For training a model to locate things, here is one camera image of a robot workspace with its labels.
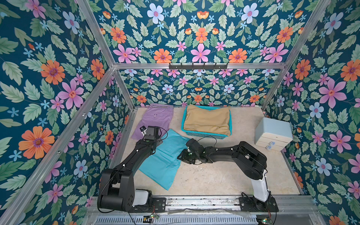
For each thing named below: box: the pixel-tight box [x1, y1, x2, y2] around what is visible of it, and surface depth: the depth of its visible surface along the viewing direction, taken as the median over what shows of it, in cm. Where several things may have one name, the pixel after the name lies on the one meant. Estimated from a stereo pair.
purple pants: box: [131, 103, 174, 141], surface depth 114 cm
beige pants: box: [183, 104, 232, 136], surface depth 103 cm
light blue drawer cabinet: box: [254, 117, 294, 151], surface depth 90 cm
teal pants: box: [138, 128, 190, 191], surface depth 89 cm
